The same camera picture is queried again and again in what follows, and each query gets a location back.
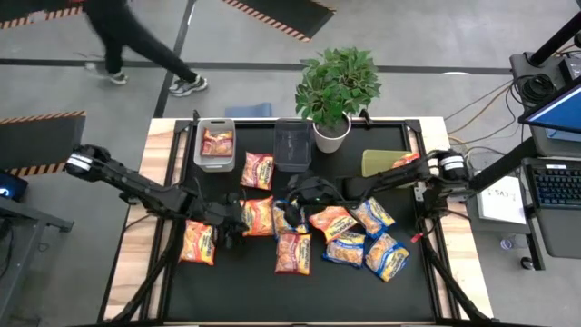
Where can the yellow-green plastic bin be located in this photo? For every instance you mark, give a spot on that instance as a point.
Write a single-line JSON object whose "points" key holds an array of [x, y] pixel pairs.
{"points": [[377, 161]]}

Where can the blue Maruchan noodle pack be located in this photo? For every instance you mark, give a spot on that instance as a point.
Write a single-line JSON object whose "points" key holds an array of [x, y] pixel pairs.
{"points": [[345, 250], [278, 224], [374, 218], [387, 257]]}

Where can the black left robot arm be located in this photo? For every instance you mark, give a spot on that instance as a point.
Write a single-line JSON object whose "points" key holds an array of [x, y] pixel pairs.
{"points": [[136, 184]]}

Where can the black caster wheel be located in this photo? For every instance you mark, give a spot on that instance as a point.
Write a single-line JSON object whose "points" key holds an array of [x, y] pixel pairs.
{"points": [[526, 263]]}

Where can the dark translucent plastic bin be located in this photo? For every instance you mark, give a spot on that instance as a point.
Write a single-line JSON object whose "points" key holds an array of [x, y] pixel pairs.
{"points": [[292, 145]]}

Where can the dark device with blue light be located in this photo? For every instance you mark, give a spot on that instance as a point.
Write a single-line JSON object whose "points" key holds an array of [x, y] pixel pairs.
{"points": [[11, 188]]}

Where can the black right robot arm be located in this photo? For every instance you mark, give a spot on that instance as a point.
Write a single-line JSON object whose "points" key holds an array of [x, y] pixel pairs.
{"points": [[395, 181]]}

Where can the blue-grey pad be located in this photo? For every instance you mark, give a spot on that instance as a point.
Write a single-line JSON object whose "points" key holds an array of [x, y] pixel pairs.
{"points": [[249, 110]]}

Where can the white plant pot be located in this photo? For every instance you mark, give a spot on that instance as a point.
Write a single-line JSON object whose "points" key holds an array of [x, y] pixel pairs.
{"points": [[331, 143]]}

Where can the clear water bottle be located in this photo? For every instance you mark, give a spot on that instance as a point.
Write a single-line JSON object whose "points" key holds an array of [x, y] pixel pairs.
{"points": [[507, 243]]}

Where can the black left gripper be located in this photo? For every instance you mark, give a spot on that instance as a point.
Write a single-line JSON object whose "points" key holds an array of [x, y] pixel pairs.
{"points": [[224, 215]]}

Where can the green leafy plant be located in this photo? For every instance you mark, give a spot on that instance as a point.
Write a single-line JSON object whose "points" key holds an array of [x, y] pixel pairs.
{"points": [[338, 86]]}

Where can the black aluminium rig frame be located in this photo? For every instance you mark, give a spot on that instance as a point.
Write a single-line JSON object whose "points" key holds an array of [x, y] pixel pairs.
{"points": [[410, 126]]}

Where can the black hazard-striped floor mat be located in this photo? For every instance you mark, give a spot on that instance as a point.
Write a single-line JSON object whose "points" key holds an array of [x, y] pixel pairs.
{"points": [[27, 11], [290, 13], [36, 145]]}

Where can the red Maruchan noodle pack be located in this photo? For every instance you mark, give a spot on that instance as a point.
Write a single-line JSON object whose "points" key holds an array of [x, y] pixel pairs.
{"points": [[293, 254], [257, 170], [218, 143]]}

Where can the grey laptop with keyboard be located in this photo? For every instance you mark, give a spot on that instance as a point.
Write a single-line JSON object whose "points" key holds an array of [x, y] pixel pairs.
{"points": [[556, 186]]}

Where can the black frame clamp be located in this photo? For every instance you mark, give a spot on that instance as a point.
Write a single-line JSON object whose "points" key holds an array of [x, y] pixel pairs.
{"points": [[365, 117], [195, 115]]}

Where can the red tag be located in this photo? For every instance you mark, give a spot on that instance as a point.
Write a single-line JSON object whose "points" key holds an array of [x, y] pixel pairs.
{"points": [[416, 237]]}

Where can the grey desk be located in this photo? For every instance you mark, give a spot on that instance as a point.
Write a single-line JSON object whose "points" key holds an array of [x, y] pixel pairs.
{"points": [[18, 254]]}

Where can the grey equipment stand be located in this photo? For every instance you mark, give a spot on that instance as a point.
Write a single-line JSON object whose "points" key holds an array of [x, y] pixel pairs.
{"points": [[522, 61]]}

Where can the light grey plastic bin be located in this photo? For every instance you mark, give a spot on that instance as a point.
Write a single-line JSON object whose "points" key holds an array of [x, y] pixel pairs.
{"points": [[213, 165]]}

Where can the person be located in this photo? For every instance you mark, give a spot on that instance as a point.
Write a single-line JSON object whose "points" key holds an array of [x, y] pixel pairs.
{"points": [[131, 41]]}

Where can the black diagonal pole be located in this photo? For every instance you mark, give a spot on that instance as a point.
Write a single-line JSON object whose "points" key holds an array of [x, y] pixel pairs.
{"points": [[556, 41]]}

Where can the white paper sheet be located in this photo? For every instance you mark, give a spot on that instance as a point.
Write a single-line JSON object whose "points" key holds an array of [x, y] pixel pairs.
{"points": [[501, 200]]}

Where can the monitor with blue screen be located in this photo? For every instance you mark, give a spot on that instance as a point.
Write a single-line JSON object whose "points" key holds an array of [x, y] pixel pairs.
{"points": [[558, 111]]}

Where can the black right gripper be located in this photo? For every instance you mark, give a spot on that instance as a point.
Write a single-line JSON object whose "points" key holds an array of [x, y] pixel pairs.
{"points": [[318, 191]]}

